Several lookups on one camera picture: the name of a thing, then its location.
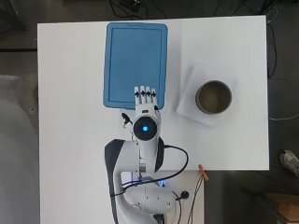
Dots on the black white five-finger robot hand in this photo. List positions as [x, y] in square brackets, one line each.
[145, 99]

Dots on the blue plastic box lid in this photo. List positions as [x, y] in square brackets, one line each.
[130, 59]

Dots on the white seven-joint robot arm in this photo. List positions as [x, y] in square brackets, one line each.
[146, 199]

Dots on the brown round tub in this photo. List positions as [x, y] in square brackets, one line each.
[199, 105]

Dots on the orange clamp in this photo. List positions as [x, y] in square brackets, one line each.
[203, 172]

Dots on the black round knob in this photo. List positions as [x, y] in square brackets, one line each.
[185, 195]

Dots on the white hanging sheet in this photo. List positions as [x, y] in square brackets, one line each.
[17, 149]

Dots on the grey shoe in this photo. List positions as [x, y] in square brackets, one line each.
[290, 161]

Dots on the wooden crate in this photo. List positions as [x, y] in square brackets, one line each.
[288, 208]

